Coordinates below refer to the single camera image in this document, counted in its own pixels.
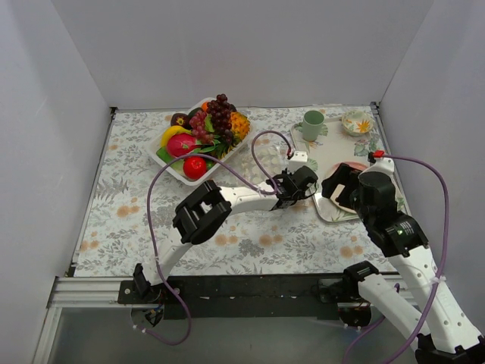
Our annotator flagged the clear zip top bag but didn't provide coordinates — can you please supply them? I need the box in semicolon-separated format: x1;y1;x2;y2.
231;139;287;184

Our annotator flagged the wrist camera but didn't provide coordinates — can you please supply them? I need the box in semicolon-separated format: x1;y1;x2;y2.
288;150;308;165
365;150;395;177

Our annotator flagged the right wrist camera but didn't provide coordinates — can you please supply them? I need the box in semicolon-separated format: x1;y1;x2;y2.
365;150;395;177

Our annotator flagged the dark mangosteen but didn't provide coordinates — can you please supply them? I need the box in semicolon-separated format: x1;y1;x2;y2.
171;113;191;129

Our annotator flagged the pink dragon fruit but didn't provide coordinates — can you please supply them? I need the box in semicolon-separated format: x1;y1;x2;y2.
165;133;200;158

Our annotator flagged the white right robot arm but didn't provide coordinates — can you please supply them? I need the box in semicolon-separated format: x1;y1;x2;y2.
321;158;484;363

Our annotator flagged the white fruit basket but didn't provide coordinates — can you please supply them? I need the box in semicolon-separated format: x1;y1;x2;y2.
145;97;255;186

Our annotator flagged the dark purple grape bunch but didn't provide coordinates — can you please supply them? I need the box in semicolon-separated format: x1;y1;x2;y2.
206;94;234;144

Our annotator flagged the red apple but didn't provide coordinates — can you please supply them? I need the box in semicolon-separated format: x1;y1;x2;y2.
183;156;207;180

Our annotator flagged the floral bowl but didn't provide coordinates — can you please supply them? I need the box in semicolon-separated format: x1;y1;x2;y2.
341;110;374;137

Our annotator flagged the light red grape bunch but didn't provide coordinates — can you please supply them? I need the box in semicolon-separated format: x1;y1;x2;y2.
189;110;214;145

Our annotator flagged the floral serving tray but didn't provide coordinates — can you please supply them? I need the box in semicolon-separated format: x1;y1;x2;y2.
289;112;408;224

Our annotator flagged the yellow banana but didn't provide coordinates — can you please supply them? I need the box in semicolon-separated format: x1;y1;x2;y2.
160;125;192;147

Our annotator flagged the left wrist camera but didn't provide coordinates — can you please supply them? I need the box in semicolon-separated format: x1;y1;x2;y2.
288;150;308;165

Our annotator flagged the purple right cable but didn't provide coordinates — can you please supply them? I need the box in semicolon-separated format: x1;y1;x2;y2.
343;154;450;364

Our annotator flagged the floral tablecloth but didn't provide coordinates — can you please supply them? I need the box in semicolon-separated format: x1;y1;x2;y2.
73;108;393;278

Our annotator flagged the aluminium frame rail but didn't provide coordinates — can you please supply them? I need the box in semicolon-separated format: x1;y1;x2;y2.
48;276;133;309

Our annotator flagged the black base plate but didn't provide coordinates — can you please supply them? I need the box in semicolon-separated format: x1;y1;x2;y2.
117;273;372;326

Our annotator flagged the green cup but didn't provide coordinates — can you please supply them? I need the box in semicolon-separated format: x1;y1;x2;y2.
302;110;324;142

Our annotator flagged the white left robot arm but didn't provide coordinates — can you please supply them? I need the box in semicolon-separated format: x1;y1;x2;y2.
133;165;318;303

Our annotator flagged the orange pineapple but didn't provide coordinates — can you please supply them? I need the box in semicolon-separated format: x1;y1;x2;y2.
230;111;251;143

